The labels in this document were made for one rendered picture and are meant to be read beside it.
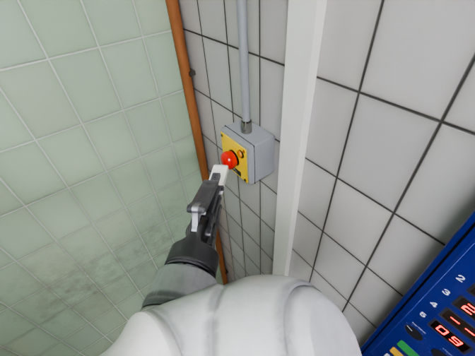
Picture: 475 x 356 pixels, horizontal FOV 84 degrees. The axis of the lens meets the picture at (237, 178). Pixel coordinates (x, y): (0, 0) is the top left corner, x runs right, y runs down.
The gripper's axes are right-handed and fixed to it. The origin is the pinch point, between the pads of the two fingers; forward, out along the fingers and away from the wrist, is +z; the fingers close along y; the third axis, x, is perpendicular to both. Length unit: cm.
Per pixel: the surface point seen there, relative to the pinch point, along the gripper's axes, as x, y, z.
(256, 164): 7.2, 0.0, 4.9
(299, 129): 14.7, -10.5, 1.9
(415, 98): 26.1, -20.5, -7.0
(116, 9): -23.8, -25.0, 23.4
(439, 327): 34.9, 6.8, -20.1
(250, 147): 6.1, -4.9, 4.1
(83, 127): -35.2, -3.1, 11.9
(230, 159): 1.8, -1.4, 4.5
